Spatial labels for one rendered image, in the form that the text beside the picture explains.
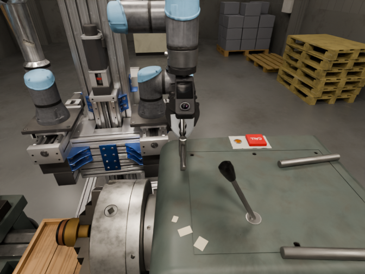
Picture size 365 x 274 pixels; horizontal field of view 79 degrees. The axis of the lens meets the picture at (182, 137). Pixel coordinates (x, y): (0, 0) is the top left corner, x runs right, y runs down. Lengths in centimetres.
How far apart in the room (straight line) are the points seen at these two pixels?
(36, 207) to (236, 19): 619
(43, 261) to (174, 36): 89
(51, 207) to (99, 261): 189
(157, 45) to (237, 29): 230
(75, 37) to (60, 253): 93
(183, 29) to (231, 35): 648
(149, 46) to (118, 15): 643
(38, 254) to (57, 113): 60
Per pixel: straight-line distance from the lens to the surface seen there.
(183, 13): 52
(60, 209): 245
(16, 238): 121
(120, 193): 66
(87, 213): 77
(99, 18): 122
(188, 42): 53
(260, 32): 732
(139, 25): 63
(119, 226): 62
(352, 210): 72
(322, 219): 66
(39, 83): 118
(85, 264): 73
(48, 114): 122
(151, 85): 107
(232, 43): 705
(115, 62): 125
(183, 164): 55
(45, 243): 110
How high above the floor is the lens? 171
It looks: 34 degrees down
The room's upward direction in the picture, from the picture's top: straight up
